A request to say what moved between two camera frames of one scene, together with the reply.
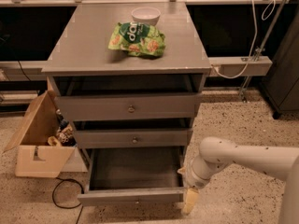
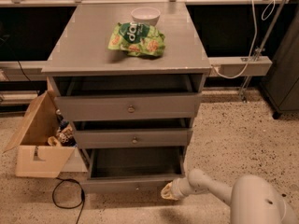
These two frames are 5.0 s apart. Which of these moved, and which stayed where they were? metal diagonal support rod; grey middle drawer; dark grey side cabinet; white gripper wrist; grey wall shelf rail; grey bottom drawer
Moved: grey bottom drawer; white gripper wrist
Stayed: grey middle drawer; grey wall shelf rail; metal diagonal support rod; dark grey side cabinet
